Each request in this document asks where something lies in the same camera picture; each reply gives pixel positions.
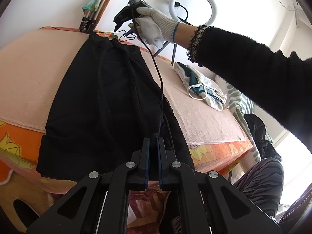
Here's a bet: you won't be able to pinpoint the black shorts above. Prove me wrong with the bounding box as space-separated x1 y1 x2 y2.
36 34 193 181

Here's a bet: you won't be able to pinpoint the right forearm in black sleeve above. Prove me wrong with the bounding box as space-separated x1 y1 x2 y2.
174 24 311 150

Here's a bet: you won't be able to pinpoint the white and teal folded clothes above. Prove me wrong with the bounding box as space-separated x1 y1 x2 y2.
173 62 229 112

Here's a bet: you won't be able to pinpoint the black clothes pile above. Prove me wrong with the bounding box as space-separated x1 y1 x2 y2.
244 113 282 162

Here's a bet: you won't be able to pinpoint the right hand in white glove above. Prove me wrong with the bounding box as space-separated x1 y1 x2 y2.
129 7 179 48

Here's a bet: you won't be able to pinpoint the orange floral bed sheet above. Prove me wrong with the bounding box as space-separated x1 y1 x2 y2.
0 26 254 200

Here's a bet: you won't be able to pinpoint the grey tripod with black clamps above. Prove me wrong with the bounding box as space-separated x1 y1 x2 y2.
79 0 106 32

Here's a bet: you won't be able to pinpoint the black mini tripod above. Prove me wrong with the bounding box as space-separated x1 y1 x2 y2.
153 41 177 66

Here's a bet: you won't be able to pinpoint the grey striped trouser leg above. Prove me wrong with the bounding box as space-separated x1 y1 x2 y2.
233 158 284 218

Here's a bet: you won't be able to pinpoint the green patterned white pillow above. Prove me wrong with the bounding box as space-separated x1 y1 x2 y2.
215 75 261 162

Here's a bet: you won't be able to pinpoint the beige bed blanket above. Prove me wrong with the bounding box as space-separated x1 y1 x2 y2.
1 30 247 145

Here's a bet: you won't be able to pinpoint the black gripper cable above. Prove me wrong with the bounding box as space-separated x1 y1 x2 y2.
130 4 176 152

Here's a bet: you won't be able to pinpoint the white ring light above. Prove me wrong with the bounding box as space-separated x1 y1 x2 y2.
169 0 217 26

